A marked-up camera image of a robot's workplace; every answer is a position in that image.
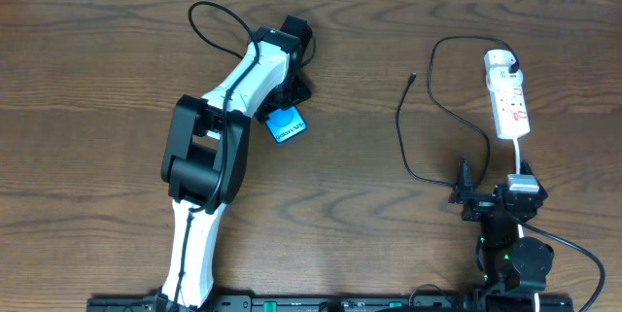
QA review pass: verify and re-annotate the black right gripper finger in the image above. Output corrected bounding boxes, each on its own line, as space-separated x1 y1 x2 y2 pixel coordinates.
451 157 473 201
519 161 536 181

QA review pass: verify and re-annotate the black USB charging cable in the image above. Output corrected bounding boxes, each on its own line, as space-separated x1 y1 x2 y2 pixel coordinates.
395 35 520 191

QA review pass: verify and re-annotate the blue Galaxy smartphone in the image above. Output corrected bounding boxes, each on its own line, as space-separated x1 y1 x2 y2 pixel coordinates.
265 106 307 144

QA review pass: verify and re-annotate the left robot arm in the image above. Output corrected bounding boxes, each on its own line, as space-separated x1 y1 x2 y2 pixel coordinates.
155 16 313 311

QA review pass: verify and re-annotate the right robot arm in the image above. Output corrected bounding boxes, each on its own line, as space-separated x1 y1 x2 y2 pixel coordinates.
449 159 554 311

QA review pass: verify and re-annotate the white USB charger adapter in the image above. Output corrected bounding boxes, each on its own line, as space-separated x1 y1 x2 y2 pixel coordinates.
484 50 524 91

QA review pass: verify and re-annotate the white power strip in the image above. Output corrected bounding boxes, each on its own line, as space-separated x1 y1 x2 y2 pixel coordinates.
489 86 531 140

